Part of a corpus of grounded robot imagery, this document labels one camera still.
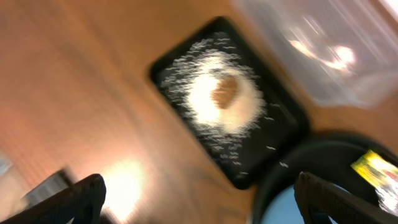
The round black serving tray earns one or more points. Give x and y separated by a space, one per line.
329 157

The brown food piece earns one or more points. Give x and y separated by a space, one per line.
226 90

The black rectangular tray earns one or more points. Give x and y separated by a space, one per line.
241 157

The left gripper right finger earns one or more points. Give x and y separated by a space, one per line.
321 202

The clear plastic storage bin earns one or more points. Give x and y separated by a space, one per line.
341 52

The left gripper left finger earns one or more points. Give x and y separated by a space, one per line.
80 203

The pile of white rice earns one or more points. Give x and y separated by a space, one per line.
246 108

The yellow green snack wrapper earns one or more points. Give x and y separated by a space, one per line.
375 170

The clear plastic wrapper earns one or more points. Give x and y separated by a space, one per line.
387 195

